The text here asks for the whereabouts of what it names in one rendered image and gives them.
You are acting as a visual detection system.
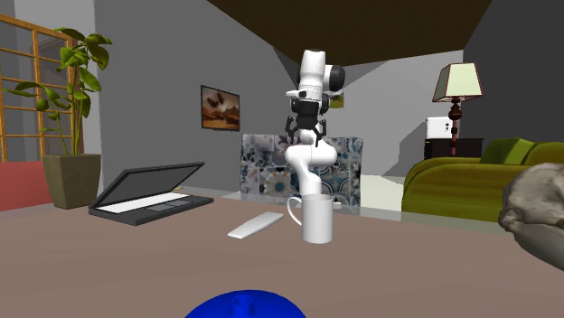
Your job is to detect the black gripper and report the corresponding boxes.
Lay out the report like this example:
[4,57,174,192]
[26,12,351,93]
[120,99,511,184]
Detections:
[285,99,328,148]

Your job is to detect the patterned robot stand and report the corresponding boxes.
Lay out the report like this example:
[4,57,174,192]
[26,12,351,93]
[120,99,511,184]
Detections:
[240,133,365,209]

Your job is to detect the white mug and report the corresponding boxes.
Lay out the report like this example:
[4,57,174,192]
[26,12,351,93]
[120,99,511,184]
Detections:
[287,192,335,245]

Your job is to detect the white remote control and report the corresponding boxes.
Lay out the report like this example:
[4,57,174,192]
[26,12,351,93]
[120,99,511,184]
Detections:
[226,210,286,241]

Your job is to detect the white box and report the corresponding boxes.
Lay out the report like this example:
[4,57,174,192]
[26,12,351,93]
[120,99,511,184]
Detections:
[425,116,455,141]

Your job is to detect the table lamp with cream shade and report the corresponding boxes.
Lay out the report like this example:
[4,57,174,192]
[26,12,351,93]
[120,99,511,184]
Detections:
[431,61,484,156]

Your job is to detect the green sofa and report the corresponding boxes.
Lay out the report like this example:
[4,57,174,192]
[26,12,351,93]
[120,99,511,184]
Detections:
[400,136,564,224]

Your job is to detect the dark side table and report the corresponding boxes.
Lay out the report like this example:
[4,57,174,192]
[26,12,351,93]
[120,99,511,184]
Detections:
[423,137,485,161]

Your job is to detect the black open laptop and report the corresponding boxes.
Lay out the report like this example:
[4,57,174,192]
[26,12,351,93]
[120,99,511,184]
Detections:
[87,161,216,228]

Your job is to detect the blue round object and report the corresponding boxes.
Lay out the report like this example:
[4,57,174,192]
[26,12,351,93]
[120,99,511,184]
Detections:
[183,289,307,318]

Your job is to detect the potted green plant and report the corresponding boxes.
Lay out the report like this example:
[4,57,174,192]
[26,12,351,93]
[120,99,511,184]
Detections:
[0,26,113,210]

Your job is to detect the grey stone skull figure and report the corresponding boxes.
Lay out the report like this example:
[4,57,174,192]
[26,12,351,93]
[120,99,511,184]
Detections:
[497,162,564,272]

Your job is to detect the wooden framed window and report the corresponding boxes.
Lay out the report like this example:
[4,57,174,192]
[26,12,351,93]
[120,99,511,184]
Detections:
[0,12,86,164]

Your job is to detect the green wall picture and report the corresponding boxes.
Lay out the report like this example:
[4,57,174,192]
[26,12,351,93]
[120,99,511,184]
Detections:
[327,89,345,110]

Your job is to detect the brown framed wall picture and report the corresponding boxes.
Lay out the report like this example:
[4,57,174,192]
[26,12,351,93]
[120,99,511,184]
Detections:
[200,84,242,133]

